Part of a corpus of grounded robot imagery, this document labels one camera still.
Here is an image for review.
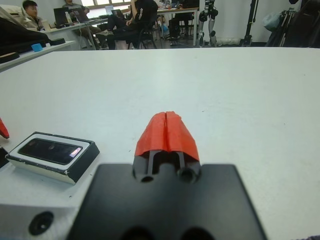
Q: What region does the black laptop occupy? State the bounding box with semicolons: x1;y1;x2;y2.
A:
53;7;70;26

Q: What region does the silver humanoid robot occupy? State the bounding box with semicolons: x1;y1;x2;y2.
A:
198;0;219;48

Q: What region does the seated person grey top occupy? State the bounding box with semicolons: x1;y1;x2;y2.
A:
62;0;91;16

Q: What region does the black tray brown inlay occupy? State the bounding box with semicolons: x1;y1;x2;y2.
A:
0;51;20;64

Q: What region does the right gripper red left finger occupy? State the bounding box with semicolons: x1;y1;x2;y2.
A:
131;111;168;183

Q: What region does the person in beige jacket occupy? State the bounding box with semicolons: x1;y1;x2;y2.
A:
21;0;48;32

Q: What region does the black bag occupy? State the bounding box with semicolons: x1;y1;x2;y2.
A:
0;17;50;55

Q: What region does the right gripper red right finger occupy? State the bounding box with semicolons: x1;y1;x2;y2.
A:
166;110;203;184

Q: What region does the light blue plastic bag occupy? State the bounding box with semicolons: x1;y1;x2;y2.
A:
262;11;281;32

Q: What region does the black equipment pile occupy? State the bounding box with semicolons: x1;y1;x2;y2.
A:
264;0;320;48

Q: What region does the person in black clothes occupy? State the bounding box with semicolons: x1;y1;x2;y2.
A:
96;0;159;50

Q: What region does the black office chair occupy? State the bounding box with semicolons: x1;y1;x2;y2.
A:
128;14;159;50

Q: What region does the white office desk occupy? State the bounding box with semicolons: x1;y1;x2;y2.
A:
43;18;111;50

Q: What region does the white lined camera box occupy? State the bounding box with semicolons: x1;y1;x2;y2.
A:
5;131;101;186

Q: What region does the wooden top desk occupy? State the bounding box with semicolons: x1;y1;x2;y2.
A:
156;6;201;47

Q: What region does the black box lid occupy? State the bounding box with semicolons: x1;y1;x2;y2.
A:
0;146;10;169

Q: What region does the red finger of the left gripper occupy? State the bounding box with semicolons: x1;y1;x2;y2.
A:
0;117;10;140

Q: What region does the white side table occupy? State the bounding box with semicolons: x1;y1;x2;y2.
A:
0;39;77;73

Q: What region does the black tripod stand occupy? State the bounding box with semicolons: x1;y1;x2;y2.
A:
241;0;260;47

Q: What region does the open grey laptop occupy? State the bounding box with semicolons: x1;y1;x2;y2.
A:
71;8;90;23

